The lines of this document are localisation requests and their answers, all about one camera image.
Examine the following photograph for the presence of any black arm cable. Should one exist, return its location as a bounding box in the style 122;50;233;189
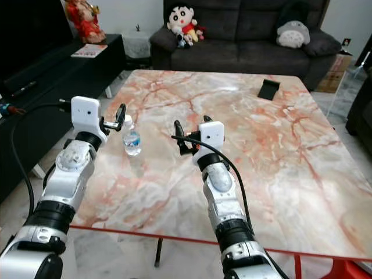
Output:
8;101;75;220
171;134;255;234

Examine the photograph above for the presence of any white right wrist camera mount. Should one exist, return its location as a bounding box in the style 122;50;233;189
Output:
195;121;225;160

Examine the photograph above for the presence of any dark grey fabric sofa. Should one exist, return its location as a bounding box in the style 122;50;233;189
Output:
149;0;353;91

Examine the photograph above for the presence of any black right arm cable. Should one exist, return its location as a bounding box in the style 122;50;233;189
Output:
171;134;255;234

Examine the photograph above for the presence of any small clear water bottle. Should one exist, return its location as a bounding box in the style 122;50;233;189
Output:
123;115;142;156

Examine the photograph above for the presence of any red and gold figurine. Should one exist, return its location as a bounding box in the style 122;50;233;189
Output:
65;0;107;45

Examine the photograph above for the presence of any cartoon boy plush doll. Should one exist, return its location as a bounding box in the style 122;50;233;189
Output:
167;4;206;48

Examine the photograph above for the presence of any black remote control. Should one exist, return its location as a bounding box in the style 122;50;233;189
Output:
17;81;40;96

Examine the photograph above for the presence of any red and white magazine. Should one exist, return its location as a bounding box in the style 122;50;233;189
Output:
71;44;109;59

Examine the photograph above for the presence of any grey round plush toy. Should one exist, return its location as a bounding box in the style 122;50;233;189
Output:
276;20;312;49

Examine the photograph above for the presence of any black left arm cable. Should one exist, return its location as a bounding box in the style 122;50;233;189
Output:
8;101;75;220

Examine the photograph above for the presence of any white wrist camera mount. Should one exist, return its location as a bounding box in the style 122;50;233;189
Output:
195;121;225;160
71;96;108;143

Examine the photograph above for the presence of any black television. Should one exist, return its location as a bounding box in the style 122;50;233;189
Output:
0;0;74;85

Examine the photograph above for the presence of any black television cabinet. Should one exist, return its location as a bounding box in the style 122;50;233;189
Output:
0;33;126;202

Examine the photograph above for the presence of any marble table with red frame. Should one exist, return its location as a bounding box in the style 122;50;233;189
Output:
67;70;372;279

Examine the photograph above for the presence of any clear acrylic stand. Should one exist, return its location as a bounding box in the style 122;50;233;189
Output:
327;63;371;118

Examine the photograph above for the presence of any black phone stand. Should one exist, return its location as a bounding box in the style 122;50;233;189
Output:
259;78;281;102

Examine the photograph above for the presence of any brown cardboard box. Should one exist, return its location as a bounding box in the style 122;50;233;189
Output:
315;53;353;94

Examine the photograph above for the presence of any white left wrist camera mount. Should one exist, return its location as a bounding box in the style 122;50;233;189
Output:
71;96;108;143

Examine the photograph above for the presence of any side table with white cloth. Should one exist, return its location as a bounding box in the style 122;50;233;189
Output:
121;24;152;60

